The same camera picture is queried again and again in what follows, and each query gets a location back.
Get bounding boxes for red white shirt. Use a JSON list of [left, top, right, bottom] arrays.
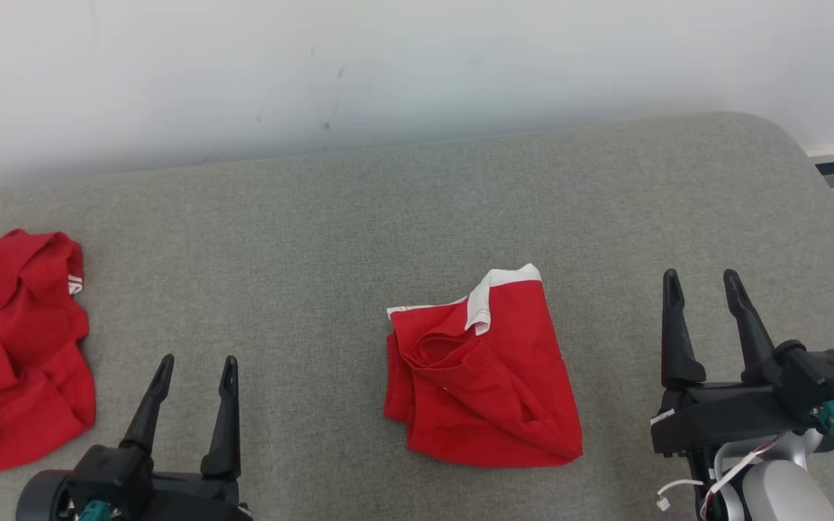
[[383, 263, 584, 466]]

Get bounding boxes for thin white wire with plug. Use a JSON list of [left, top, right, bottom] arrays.
[[654, 478, 707, 512]]

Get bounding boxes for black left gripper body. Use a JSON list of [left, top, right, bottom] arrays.
[[127, 472, 253, 521]]

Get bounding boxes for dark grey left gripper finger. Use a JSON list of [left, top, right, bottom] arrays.
[[201, 355, 242, 480], [119, 354, 175, 457]]

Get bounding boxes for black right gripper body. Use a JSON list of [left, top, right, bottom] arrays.
[[650, 381, 809, 457]]

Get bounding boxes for red t-shirt with white sleeves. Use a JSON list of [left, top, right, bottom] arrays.
[[0, 229, 97, 476]]

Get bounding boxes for teal left camera connector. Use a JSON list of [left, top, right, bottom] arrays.
[[75, 499, 115, 521]]

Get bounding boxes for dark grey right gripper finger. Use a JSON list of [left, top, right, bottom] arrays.
[[661, 268, 707, 389], [723, 269, 776, 383]]

